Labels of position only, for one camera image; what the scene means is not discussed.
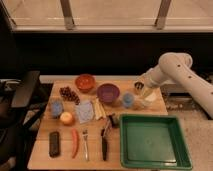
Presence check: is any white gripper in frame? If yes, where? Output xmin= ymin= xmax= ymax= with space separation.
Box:
xmin=134 ymin=76 xmax=151 ymax=95

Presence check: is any silver metal fork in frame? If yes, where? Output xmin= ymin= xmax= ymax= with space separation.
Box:
xmin=82 ymin=130 xmax=89 ymax=161

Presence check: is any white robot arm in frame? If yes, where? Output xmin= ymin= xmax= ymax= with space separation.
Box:
xmin=139 ymin=52 xmax=213 ymax=119

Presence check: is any purple bowl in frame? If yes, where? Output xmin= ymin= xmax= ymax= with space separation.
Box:
xmin=97 ymin=83 xmax=120 ymax=103

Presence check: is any orange bowl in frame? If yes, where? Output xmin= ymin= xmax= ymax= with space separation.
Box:
xmin=75 ymin=74 xmax=95 ymax=93

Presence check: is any white cup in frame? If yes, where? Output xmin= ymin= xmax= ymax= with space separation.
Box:
xmin=142 ymin=93 xmax=157 ymax=107

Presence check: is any blue cup right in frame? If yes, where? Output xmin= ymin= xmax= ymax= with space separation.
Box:
xmin=122 ymin=93 xmax=134 ymax=108

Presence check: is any blue cup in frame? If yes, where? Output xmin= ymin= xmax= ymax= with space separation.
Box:
xmin=122 ymin=93 xmax=134 ymax=108
xmin=50 ymin=100 xmax=63 ymax=118

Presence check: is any peeled banana toy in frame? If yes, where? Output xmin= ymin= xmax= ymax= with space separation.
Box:
xmin=92 ymin=98 xmax=106 ymax=120

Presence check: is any green plastic tray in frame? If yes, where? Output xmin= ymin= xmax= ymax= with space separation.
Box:
xmin=120 ymin=114 xmax=193 ymax=171

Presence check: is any blue grey cloth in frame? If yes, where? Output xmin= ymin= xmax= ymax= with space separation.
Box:
xmin=75 ymin=100 xmax=94 ymax=124

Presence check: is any bunch of dark grapes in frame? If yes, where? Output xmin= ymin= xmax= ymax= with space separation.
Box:
xmin=59 ymin=86 xmax=80 ymax=105

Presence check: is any wooden table board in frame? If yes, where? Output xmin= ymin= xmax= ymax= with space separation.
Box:
xmin=27 ymin=79 xmax=168 ymax=171

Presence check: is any yellow onion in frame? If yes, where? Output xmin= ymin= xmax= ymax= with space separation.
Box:
xmin=60 ymin=112 xmax=74 ymax=125

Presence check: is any blue cup left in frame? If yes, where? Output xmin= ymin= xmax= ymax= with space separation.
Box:
xmin=50 ymin=100 xmax=63 ymax=118

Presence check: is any dark brown rectangular bar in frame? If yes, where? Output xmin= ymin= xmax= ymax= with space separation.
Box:
xmin=49 ymin=131 xmax=60 ymax=157

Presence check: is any black chair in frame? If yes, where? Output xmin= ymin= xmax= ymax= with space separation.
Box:
xmin=0 ymin=71 xmax=48 ymax=171

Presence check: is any black handled peeler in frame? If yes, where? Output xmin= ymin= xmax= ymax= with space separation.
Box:
xmin=102 ymin=114 xmax=119 ymax=137

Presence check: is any black handled knife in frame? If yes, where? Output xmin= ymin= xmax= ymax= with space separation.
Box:
xmin=101 ymin=129 xmax=108 ymax=161

